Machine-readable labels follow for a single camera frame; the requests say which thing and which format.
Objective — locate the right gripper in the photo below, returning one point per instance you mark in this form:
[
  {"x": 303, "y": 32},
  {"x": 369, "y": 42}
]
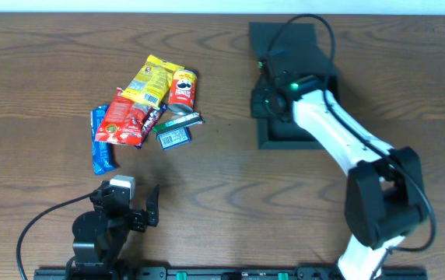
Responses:
[{"x": 278, "y": 62}]

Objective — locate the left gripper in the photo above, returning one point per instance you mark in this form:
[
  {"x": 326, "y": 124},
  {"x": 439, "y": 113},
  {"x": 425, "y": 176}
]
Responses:
[{"x": 138, "y": 217}]

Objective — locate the black gift box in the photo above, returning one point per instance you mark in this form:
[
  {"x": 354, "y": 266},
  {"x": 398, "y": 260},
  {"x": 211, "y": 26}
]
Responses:
[{"x": 295, "y": 54}]

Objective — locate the red candy bag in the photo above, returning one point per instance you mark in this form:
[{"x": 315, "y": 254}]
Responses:
[{"x": 123, "y": 122}]

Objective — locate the red Pringles can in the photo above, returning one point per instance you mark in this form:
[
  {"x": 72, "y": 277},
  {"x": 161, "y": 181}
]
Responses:
[{"x": 182, "y": 91}]

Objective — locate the yellow snack bag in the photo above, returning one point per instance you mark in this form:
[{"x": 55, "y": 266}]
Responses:
[{"x": 152, "y": 82}]

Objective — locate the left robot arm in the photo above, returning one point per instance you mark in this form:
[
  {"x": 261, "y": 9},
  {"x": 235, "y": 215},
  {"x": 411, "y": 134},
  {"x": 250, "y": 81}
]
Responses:
[{"x": 100, "y": 234}]

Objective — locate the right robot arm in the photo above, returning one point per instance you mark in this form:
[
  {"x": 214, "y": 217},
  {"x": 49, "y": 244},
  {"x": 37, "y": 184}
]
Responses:
[{"x": 385, "y": 197}]

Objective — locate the green gum pack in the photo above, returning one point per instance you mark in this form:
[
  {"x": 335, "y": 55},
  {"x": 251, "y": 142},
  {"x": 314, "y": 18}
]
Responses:
[{"x": 181, "y": 122}]

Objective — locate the blue cookie packet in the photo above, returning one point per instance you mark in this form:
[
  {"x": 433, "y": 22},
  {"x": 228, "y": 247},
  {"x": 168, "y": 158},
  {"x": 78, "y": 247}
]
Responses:
[{"x": 102, "y": 152}]

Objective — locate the blue small card box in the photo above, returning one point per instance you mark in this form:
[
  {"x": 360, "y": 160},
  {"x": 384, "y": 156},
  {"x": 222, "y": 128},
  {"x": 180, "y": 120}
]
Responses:
[{"x": 174, "y": 138}]

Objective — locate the purple Dairy Milk bar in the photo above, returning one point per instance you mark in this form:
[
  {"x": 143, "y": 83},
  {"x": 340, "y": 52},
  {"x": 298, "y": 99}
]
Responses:
[{"x": 151, "y": 119}]

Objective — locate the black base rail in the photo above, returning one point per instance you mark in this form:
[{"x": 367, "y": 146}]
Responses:
[{"x": 161, "y": 273}]

